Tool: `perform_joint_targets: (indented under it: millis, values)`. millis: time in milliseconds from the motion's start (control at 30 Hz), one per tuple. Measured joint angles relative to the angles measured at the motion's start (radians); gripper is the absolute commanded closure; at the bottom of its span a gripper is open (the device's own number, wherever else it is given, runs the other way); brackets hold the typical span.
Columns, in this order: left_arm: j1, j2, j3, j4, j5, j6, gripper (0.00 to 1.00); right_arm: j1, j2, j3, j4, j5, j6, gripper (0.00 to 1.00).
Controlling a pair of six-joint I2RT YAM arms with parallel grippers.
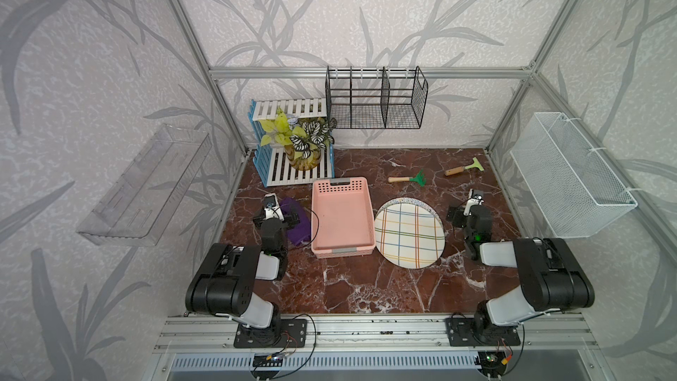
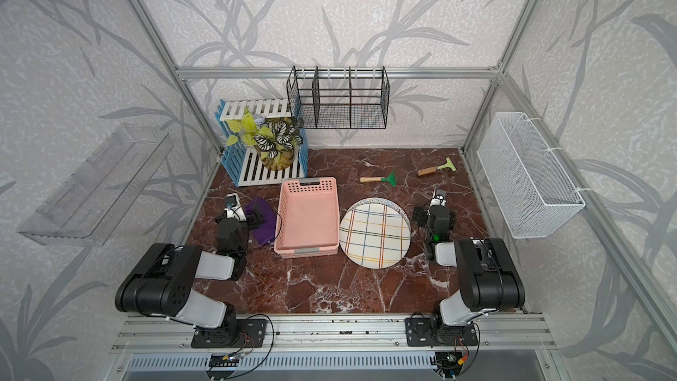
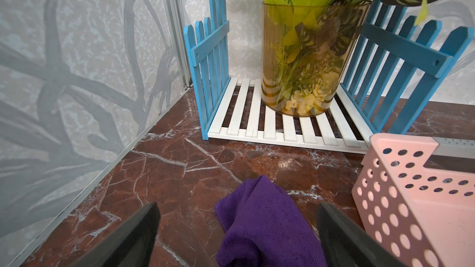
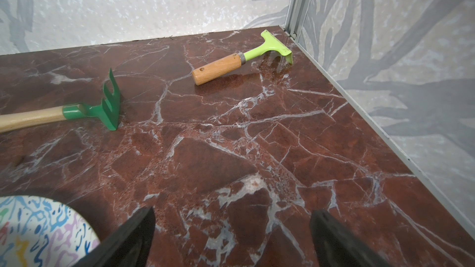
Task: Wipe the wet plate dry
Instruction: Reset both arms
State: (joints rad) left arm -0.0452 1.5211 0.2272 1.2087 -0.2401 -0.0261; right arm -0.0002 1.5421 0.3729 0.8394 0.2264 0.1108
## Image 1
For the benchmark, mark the potted plant yellow pot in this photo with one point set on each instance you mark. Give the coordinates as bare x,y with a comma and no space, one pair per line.
303,140

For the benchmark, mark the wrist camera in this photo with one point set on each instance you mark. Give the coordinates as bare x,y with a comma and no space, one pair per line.
271,201
475,198

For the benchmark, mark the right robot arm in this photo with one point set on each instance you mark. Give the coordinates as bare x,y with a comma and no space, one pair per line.
550,277

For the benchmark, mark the clear plastic wall shelf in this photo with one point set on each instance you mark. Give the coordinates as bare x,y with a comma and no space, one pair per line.
140,205

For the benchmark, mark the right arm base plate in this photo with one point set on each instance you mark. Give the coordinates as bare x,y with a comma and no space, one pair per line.
464,332

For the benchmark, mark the blue white slatted crate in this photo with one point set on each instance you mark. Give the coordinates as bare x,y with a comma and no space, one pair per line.
270,160

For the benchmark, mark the white wire wall basket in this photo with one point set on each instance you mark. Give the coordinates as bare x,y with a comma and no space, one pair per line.
576,190

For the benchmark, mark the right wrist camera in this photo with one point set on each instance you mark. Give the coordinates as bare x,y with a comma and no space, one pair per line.
475,198

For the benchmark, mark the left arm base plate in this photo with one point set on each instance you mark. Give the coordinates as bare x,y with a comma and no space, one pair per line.
284,333

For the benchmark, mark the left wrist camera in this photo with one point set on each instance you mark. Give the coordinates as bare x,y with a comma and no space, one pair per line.
271,201

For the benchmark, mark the colourful mosaic round plate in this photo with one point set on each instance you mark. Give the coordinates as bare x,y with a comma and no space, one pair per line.
410,201

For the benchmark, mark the aluminium front rail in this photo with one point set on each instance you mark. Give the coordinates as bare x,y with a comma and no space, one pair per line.
373,332

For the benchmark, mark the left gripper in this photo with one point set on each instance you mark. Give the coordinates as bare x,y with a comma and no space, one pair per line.
288,222

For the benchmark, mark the green rake wooden handle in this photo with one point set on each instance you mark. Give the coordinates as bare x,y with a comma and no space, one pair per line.
419,178

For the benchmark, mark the purple cloth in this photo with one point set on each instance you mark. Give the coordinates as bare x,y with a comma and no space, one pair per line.
298,222

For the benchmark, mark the pink plastic basket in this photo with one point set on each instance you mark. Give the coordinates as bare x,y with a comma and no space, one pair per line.
343,224

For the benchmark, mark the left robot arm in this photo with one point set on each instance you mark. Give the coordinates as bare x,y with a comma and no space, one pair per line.
224,283

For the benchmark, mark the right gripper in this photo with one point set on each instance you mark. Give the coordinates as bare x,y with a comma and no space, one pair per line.
459,210

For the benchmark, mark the striped white round plate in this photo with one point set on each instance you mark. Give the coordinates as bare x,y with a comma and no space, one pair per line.
409,236

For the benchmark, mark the black wire wall basket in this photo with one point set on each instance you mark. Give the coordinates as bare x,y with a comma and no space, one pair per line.
374,100

